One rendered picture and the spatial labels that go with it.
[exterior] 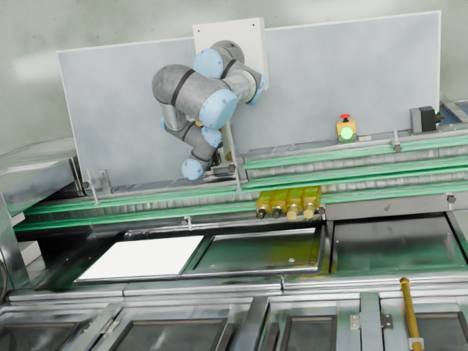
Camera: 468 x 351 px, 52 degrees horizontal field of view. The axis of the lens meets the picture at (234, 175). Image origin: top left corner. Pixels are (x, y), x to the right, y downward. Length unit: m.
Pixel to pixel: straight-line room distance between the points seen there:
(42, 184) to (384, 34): 1.51
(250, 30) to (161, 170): 0.75
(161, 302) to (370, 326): 0.67
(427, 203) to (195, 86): 1.05
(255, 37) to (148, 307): 1.05
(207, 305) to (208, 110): 0.63
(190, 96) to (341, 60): 0.82
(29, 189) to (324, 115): 1.24
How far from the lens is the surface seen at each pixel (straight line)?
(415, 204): 1.94
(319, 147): 1.87
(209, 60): 1.70
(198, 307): 1.56
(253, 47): 1.88
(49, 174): 2.24
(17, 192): 2.07
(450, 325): 1.37
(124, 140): 2.22
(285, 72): 1.96
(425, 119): 1.90
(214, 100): 1.27
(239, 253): 1.75
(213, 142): 1.66
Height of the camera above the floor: 2.68
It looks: 67 degrees down
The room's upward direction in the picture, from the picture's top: 143 degrees counter-clockwise
